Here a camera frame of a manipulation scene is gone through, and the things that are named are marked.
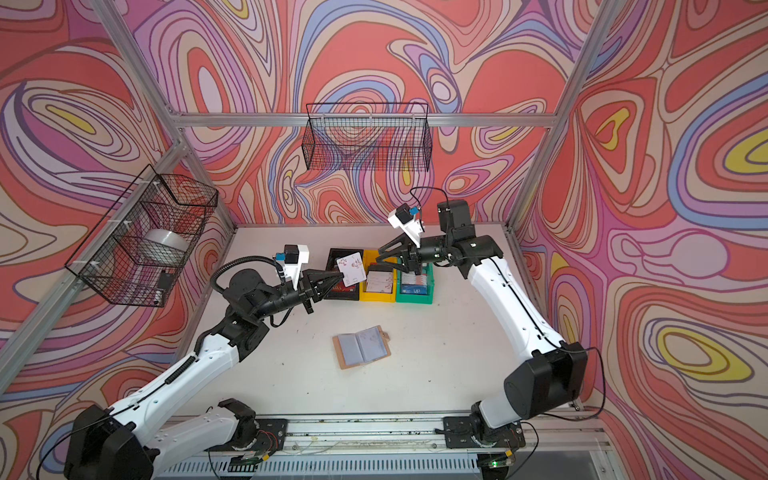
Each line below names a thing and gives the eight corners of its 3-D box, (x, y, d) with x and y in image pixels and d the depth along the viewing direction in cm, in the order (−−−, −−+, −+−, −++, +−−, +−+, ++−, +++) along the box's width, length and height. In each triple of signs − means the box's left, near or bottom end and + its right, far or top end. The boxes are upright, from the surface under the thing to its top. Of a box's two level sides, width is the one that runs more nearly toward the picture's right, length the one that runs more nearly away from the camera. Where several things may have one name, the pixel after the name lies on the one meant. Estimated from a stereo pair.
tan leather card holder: (340, 371, 86) (338, 367, 83) (334, 341, 92) (332, 336, 89) (393, 355, 89) (393, 350, 86) (384, 327, 95) (384, 322, 92)
